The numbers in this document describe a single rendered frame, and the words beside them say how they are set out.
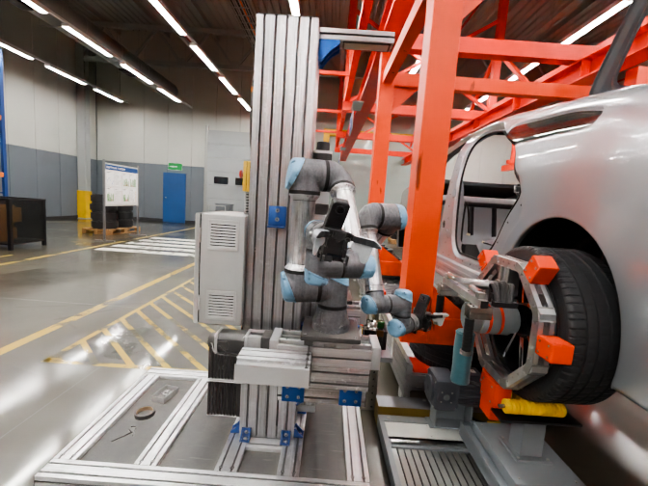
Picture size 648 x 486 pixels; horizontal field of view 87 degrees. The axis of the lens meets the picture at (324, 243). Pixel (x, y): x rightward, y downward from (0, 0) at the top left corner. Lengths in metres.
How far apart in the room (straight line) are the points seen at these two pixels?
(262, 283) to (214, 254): 0.24
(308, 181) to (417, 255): 0.99
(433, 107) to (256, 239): 1.21
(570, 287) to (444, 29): 1.43
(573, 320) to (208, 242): 1.39
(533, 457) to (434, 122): 1.69
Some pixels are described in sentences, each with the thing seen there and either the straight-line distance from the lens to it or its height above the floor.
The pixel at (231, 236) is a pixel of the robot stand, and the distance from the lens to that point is 1.45.
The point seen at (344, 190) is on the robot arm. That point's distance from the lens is 1.22.
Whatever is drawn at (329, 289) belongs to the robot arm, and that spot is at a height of 0.99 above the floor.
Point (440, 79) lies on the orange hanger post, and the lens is 2.13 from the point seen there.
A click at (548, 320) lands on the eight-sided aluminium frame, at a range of 1.51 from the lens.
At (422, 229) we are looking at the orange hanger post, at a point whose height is 1.19.
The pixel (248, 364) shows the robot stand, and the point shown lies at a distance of 1.29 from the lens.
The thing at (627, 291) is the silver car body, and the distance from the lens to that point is 1.52.
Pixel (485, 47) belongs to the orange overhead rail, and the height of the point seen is 3.30.
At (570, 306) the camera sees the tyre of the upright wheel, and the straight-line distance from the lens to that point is 1.51.
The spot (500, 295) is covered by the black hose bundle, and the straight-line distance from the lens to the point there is 1.49.
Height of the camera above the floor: 1.31
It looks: 7 degrees down
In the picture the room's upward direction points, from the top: 4 degrees clockwise
